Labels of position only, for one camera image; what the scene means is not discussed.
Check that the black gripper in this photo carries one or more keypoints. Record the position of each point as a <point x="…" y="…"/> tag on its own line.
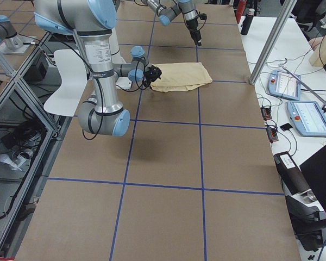
<point x="192" y="25"/>
<point x="156" y="73"/>

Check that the cream long-sleeve printed shirt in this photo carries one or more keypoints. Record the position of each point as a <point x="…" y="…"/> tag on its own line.
<point x="181" y="77"/>

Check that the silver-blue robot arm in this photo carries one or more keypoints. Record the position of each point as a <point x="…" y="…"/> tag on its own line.
<point x="166" y="14"/>
<point x="93" y="22"/>

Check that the red water bottle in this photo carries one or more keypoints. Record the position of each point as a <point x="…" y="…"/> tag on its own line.
<point x="240" y="10"/>

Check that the black water bottle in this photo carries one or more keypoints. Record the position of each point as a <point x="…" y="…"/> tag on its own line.
<point x="247" y="22"/>

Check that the far blue teach pendant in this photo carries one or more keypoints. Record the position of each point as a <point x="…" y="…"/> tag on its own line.
<point x="283" y="85"/>

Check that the blue teach pendant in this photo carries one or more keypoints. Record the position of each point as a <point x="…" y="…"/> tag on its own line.
<point x="307" y="118"/>
<point x="283" y="85"/>

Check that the person in beige shirt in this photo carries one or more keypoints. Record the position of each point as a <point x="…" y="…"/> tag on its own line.
<point x="316" y="42"/>

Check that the near blue teach pendant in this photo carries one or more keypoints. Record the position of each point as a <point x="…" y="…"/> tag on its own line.
<point x="307" y="118"/>

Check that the black box white label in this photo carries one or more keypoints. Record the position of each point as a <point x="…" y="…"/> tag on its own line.
<point x="290" y="173"/>

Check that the black monitor screen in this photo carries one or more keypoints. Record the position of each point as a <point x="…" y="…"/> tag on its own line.
<point x="314" y="172"/>

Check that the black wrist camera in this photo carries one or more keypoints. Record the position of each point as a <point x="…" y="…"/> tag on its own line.
<point x="202" y="16"/>

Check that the aluminium frame post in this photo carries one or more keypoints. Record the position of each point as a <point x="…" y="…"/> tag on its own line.
<point x="272" y="38"/>

